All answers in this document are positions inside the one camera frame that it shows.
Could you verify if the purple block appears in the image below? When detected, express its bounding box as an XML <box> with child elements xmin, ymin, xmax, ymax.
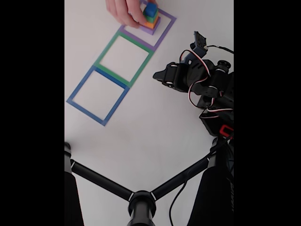
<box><xmin>138</xmin><ymin>16</ymin><xmax>162</xmax><ymax>36</ymax></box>

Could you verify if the orange block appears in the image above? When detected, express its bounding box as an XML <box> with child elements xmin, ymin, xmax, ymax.
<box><xmin>143</xmin><ymin>16</ymin><xmax>160</xmax><ymax>29</ymax></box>

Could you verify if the green block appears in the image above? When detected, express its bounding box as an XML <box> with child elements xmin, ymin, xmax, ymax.
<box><xmin>143</xmin><ymin>9</ymin><xmax>158</xmax><ymax>24</ymax></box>

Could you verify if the small blue cube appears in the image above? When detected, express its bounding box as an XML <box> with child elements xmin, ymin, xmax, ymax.
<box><xmin>143</xmin><ymin>2</ymin><xmax>158</xmax><ymax>18</ymax></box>

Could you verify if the person's hand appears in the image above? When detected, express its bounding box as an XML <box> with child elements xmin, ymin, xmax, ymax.
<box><xmin>105</xmin><ymin>0</ymin><xmax>157</xmax><ymax>29</ymax></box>

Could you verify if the purple tape square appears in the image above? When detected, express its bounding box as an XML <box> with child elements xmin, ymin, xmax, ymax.
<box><xmin>119</xmin><ymin>0</ymin><xmax>177</xmax><ymax>52</ymax></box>

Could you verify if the green tape square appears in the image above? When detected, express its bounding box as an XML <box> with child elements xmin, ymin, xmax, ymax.
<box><xmin>94</xmin><ymin>30</ymin><xmax>155</xmax><ymax>88</ymax></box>

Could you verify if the red clamp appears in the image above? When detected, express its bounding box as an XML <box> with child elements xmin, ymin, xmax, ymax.
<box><xmin>220</xmin><ymin>124</ymin><xmax>234</xmax><ymax>140</ymax></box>

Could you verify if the blue tape square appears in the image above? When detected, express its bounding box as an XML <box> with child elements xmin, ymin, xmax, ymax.
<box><xmin>66</xmin><ymin>65</ymin><xmax>130</xmax><ymax>127</ymax></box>

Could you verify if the camera board with blue mount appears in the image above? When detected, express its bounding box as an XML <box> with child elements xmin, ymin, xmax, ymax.
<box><xmin>181</xmin><ymin>31</ymin><xmax>209</xmax><ymax>65</ymax></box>

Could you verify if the black camera tripod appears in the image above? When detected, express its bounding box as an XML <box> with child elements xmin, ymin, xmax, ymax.
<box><xmin>64</xmin><ymin>136</ymin><xmax>234</xmax><ymax>226</ymax></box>

